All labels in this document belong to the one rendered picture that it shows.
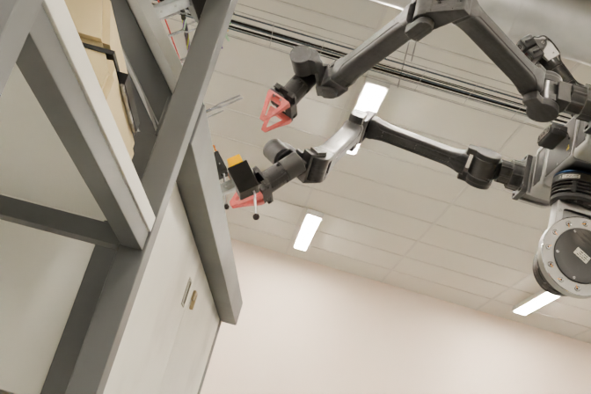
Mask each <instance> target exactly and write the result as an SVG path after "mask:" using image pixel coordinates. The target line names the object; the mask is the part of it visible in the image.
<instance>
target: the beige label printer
mask: <svg viewBox="0 0 591 394"><path fill-rule="evenodd" d="M64 2H65V3H66V5H67V8H68V10H69V14H70V16H71V18H72V20H73V22H74V25H75V27H76V29H77V32H78V35H79V37H80V40H81V41H82V43H83V46H84V49H85V52H86V54H87V56H88V58H89V60H90V63H91V66H92V68H93V70H94V73H95V75H96V77H97V79H98V82H99V85H100V87H101V90H102V92H103V93H104V96H105V98H106V102H107V104H108V106H109V108H110V110H111V113H112V115H113V118H114V120H115V123H116V125H117V127H118V129H119V131H120V135H121V137H122V140H123V142H124V143H125V146H126V148H127V151H128V154H129V156H130V158H131V160H132V158H133V155H134V151H133V147H134V145H135V141H134V137H133V134H132V133H135V131H137V129H138V127H139V124H140V121H139V117H138V113H137V109H136V105H135V99H134V94H133V91H132V87H131V83H130V79H129V75H128V71H127V67H126V63H125V59H124V55H123V52H122V48H121V44H120V37H119V34H118V30H117V25H116V22H115V18H114V15H113V7H112V4H111V1H110V0H64Z"/></svg>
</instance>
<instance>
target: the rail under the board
mask: <svg viewBox="0 0 591 394"><path fill-rule="evenodd" d="M170 101H171V96H169V97H168V99H167V101H166V104H165V106H164V110H163V113H162V116H161V118H160V121H159V123H158V126H157V130H156V133H155V135H156V136H158V133H159V130H160V128H161V126H162V123H163V120H164V116H165V114H166V111H167V108H168V105H169V104H170ZM176 183H177V186H178V189H179V194H180V197H181V200H182V202H183V205H184V208H185V211H186V216H187V219H188V221H189V224H190V227H191V231H192V233H193V238H194V241H195V243H196V246H197V250H198V253H199V255H200V258H201V263H202V266H203V269H204V272H205V275H206V277H207V280H208V285H209V288H210V291H211V294H212V296H213V299H214V302H215V307H216V310H217V313H218V316H219V318H220V319H221V322H224V323H228V324H231V325H236V324H237V320H238V317H239V314H240V310H241V308H242V304H243V301H242V296H241V291H240V287H239V282H238V277H237V269H236V264H235V260H234V254H233V250H232V245H231V241H230V232H229V227H228V223H227V218H226V213H225V208H224V204H223V195H222V190H221V186H220V181H219V177H218V171H217V167H216V162H215V153H214V149H213V144H212V140H211V134H210V130H209V125H208V117H207V112H206V107H205V105H204V104H202V106H201V110H200V112H199V115H198V118H197V121H196V123H195V126H194V129H193V133H192V136H191V139H190V142H189V143H188V146H187V149H186V154H185V156H184V159H183V162H182V165H181V167H180V170H179V175H178V177H177V179H176Z"/></svg>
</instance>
